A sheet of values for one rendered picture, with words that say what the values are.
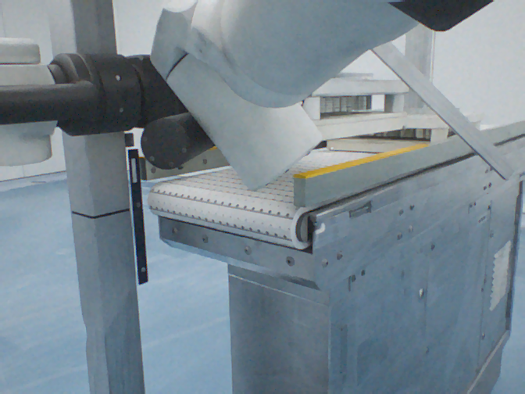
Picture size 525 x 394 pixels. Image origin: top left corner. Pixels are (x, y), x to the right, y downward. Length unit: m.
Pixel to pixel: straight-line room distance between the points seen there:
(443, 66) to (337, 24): 3.82
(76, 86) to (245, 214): 0.22
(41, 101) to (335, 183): 0.31
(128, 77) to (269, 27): 0.37
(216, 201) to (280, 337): 0.27
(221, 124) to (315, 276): 0.28
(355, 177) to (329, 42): 0.41
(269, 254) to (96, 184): 0.25
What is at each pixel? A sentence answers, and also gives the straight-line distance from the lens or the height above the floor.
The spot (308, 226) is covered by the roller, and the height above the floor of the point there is 0.86.
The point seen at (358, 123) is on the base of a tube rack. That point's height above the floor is 0.97.
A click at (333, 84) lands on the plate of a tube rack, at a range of 0.56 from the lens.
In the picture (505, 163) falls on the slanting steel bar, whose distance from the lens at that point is 0.76.
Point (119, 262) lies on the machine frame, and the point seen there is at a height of 0.78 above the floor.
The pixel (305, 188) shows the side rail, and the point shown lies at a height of 0.91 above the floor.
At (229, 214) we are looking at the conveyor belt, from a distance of 0.56.
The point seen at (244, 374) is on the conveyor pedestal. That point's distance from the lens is 0.84.
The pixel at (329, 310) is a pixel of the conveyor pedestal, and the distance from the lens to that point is 0.68.
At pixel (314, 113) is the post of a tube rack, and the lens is 0.54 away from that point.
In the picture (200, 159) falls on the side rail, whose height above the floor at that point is 0.91.
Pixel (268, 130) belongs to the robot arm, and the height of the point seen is 0.99.
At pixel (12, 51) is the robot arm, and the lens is 0.51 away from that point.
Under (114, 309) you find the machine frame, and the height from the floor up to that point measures 0.71.
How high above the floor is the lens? 1.01
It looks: 12 degrees down
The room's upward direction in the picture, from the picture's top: 1 degrees counter-clockwise
